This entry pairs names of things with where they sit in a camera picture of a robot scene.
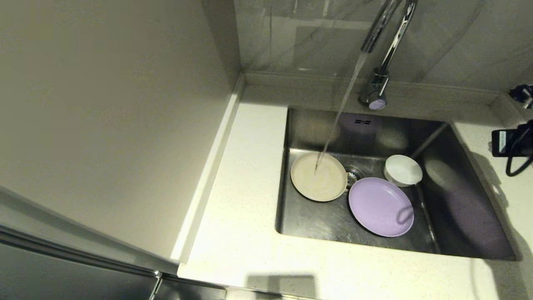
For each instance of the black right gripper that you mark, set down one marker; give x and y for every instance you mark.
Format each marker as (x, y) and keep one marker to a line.
(518, 143)

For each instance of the white round bowl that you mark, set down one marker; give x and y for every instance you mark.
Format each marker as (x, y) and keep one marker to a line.
(402, 171)

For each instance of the purple round plate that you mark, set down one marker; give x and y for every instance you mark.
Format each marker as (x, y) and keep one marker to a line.
(374, 208)

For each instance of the cream round plate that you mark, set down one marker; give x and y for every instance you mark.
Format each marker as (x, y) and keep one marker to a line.
(329, 187)

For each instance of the stainless steel sink basin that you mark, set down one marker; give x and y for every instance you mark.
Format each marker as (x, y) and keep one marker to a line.
(458, 208)

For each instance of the metal sink drain strainer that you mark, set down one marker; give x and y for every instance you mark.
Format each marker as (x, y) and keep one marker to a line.
(353, 175)

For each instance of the chrome gooseneck faucet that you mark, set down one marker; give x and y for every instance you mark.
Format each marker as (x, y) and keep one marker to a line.
(377, 87)

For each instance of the running water stream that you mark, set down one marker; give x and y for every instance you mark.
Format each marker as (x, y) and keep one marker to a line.
(341, 108)

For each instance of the counter base cabinet front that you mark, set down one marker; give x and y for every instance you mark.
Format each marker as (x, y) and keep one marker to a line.
(187, 291)

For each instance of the grey tall cabinet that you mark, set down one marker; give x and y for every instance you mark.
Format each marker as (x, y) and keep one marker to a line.
(104, 104)

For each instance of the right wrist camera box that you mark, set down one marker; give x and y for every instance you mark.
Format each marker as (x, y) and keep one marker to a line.
(524, 96)

